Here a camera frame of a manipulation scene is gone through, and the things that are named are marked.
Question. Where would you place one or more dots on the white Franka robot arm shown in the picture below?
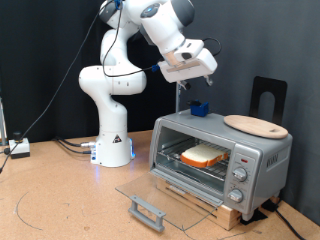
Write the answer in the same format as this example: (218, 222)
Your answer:
(113, 133)

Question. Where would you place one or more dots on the black metal bracket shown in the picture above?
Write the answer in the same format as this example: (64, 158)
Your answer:
(258, 93)

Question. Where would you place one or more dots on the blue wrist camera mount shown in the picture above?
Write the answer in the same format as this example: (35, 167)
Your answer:
(155, 68)

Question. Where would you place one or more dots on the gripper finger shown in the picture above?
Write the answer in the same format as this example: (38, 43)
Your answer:
(209, 80)
(185, 85)

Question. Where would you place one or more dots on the round wooden serving board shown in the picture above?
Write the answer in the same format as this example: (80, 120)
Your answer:
(256, 126)

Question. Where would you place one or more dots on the vertical metal pole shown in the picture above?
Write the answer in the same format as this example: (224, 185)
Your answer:
(178, 100)

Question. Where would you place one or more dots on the grey metal frame leg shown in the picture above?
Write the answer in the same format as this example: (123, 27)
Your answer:
(2, 126)

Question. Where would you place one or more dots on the silver toaster oven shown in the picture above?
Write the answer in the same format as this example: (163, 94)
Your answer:
(266, 160)

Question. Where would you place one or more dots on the slatted wooden riser block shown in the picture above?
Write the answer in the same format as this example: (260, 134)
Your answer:
(230, 216)

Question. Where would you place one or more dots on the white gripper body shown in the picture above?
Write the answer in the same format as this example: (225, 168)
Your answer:
(196, 68)

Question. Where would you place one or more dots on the emergency stop button box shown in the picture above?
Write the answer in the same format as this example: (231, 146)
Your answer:
(19, 148)

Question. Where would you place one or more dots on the black foam pad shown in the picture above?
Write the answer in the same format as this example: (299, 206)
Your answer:
(256, 216)

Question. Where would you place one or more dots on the silver oven knob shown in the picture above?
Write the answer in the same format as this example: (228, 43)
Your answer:
(240, 174)
(235, 195)

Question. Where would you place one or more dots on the white bread slice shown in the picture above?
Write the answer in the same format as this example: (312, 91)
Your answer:
(203, 155)

